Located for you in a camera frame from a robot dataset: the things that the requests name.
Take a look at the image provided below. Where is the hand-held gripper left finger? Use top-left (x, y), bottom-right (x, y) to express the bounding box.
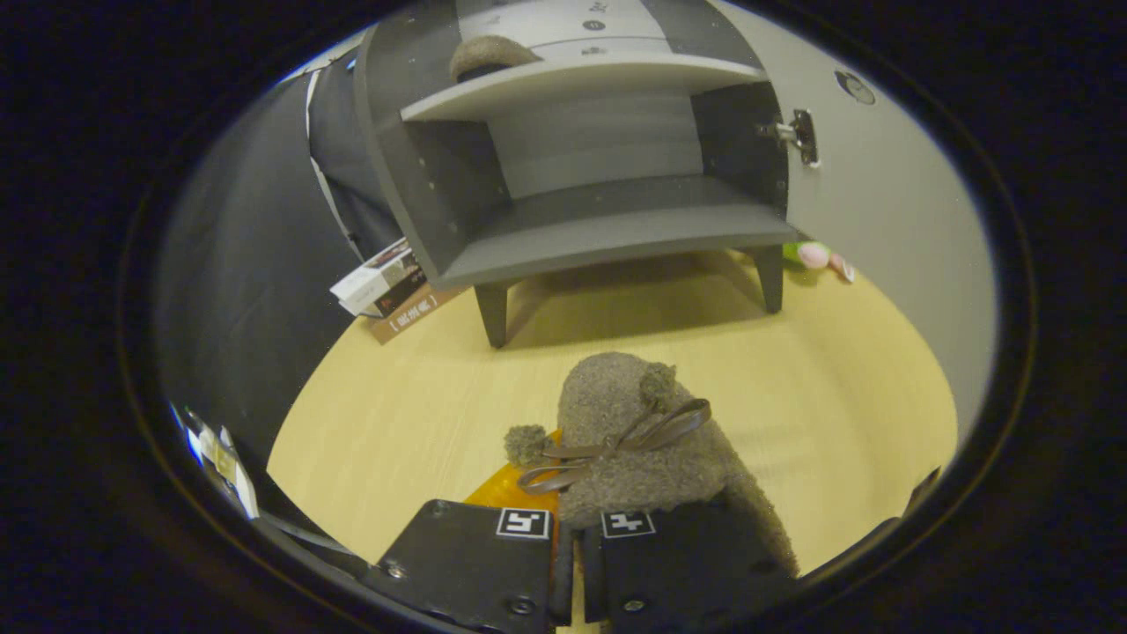
top-left (365, 430), bottom-right (575, 630)

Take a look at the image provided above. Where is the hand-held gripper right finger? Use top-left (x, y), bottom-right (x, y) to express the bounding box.
top-left (577, 502), bottom-right (802, 633)

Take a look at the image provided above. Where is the brown fuzzy shoe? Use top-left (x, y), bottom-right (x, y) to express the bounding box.
top-left (449, 35), bottom-right (542, 83)
top-left (504, 352), bottom-right (800, 578)

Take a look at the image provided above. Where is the grey shoe cabinet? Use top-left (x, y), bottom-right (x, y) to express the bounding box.
top-left (352, 0), bottom-right (798, 349)

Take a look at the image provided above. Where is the metal cabinet hinge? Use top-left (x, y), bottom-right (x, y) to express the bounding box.
top-left (757, 108), bottom-right (820, 168)

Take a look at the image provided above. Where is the yellow white object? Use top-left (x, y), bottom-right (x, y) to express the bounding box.
top-left (198, 427), bottom-right (261, 520)

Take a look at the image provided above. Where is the brown cover book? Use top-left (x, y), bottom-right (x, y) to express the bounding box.
top-left (365, 284), bottom-right (468, 344)

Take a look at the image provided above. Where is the dark cover book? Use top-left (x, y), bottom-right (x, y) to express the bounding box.
top-left (374, 264), bottom-right (430, 318)

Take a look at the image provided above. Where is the blue white object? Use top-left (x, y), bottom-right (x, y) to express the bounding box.
top-left (172, 403), bottom-right (208, 463)

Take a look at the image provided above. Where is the green pink plush toy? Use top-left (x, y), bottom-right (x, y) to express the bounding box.
top-left (784, 240), bottom-right (857, 284)

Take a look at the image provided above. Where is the black backdrop cloth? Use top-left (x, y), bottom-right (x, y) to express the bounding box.
top-left (154, 53), bottom-right (406, 459)

